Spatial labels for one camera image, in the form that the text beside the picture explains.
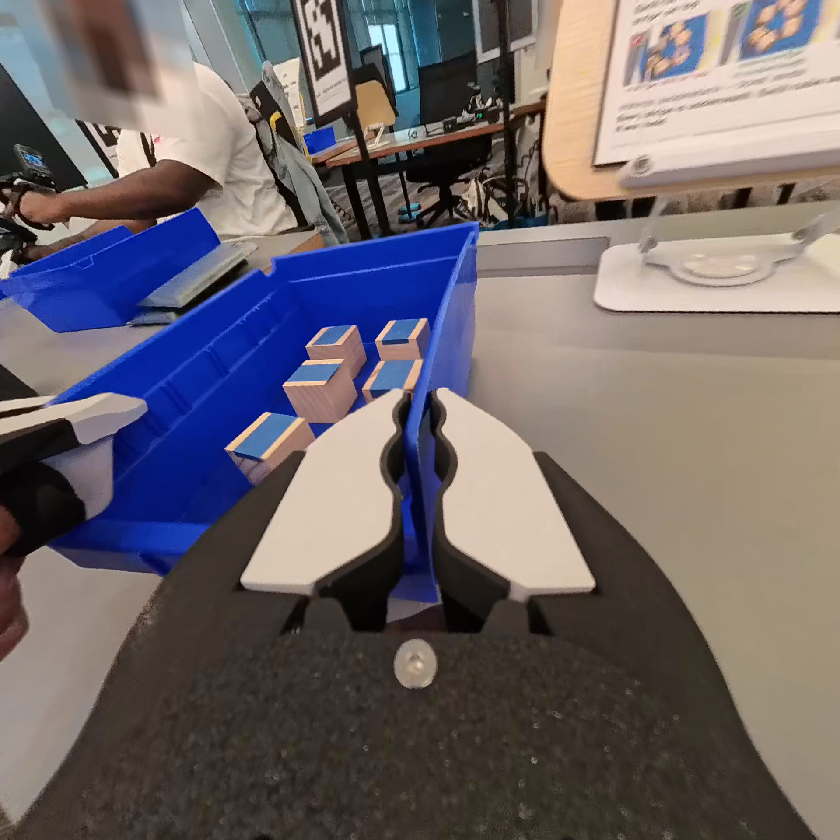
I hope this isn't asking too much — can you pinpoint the black computer monitor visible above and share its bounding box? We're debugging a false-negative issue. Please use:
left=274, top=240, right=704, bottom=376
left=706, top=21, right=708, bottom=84
left=418, top=49, right=480, bottom=126

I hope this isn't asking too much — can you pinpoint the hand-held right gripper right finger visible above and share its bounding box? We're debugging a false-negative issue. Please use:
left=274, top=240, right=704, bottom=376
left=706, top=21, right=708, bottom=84
left=430, top=387, right=598, bottom=634

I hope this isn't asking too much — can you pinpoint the grey table with wooden edge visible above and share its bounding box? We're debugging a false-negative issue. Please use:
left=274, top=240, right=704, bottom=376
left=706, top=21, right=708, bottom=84
left=0, top=230, right=326, bottom=395

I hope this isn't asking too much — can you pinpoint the grey denim jacket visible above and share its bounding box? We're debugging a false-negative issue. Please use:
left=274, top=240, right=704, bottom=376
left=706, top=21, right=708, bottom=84
left=249, top=62, right=349, bottom=247

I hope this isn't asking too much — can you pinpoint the black office chair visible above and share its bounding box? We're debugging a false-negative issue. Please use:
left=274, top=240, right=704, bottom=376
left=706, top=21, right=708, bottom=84
left=406, top=131, right=493, bottom=227

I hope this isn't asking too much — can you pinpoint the black framed marker sign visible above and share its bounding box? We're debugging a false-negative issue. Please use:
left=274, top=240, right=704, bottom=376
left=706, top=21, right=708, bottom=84
left=290, top=0, right=358, bottom=129

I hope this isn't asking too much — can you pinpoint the large black screen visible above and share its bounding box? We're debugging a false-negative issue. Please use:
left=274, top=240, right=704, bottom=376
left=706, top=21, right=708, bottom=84
left=0, top=62, right=89, bottom=191

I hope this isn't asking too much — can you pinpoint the person's left hand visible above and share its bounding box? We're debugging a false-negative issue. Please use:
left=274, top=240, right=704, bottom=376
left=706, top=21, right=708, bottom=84
left=0, top=508, right=30, bottom=660

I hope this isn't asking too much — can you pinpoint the black tripod stand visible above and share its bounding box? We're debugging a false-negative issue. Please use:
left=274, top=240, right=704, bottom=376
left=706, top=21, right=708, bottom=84
left=486, top=0, right=526, bottom=224

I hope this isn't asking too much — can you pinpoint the printed instruction sheet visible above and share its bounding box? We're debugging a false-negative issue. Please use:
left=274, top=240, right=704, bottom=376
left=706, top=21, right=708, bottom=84
left=594, top=0, right=840, bottom=168

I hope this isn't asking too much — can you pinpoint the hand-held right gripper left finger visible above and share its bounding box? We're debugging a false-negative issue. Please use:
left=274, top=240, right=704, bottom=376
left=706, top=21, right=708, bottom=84
left=239, top=388, right=409, bottom=634

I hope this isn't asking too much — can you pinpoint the brown background table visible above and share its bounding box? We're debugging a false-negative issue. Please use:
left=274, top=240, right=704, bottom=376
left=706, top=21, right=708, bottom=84
left=308, top=98, right=546, bottom=237

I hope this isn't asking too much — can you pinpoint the wood and white document stand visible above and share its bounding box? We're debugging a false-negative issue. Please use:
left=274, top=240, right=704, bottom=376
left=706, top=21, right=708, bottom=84
left=541, top=0, right=840, bottom=315

